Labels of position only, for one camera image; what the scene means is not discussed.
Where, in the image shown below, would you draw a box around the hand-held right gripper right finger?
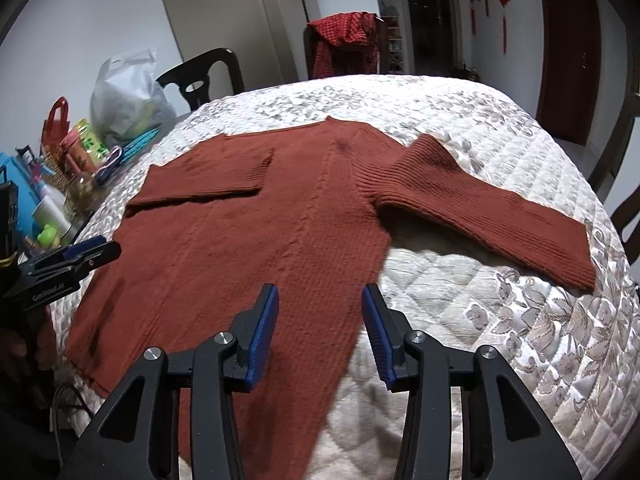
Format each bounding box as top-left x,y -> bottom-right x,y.
361,284 -> 583,480

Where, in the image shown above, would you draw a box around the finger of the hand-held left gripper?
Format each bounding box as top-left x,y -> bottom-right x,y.
15,243 -> 122,307
27,236 -> 108,267

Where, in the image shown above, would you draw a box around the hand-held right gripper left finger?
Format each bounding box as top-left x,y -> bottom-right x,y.
60,284 -> 280,480

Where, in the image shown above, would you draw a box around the rust red knit sweater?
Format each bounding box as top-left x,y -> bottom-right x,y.
65,116 -> 597,466

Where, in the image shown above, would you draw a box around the person's left hand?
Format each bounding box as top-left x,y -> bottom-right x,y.
0,327 -> 57,398

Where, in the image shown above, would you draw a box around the green toy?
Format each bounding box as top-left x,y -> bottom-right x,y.
37,225 -> 62,250

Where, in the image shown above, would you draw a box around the white bottle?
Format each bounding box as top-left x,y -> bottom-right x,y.
31,194 -> 70,233

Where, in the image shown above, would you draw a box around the glass jar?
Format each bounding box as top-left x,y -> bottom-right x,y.
66,170 -> 100,208

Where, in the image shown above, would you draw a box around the blue box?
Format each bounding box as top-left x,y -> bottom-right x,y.
0,152 -> 57,198

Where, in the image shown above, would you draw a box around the white quilted floral blanket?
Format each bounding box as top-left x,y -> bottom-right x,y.
47,74 -> 633,480

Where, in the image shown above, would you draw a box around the green yellow snack packet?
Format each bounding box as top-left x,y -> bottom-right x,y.
70,119 -> 110,173

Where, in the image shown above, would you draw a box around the teal plastic hangers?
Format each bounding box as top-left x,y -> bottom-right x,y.
116,127 -> 162,165

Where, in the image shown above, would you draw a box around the red gift bag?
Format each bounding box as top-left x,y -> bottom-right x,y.
42,97 -> 72,161

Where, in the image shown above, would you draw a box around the white plastic bag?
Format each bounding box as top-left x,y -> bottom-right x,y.
90,49 -> 173,148

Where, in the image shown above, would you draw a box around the black wooden chair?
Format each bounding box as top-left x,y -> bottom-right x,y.
156,48 -> 246,111

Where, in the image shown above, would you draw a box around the red checkered cloth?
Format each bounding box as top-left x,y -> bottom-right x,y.
306,11 -> 382,81

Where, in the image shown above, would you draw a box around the shoe rack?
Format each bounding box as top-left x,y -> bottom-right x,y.
377,2 -> 405,77

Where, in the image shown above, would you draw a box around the brown wooden door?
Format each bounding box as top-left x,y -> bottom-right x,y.
534,0 -> 602,147

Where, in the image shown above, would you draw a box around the black cable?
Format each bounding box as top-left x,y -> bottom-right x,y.
50,382 -> 96,456

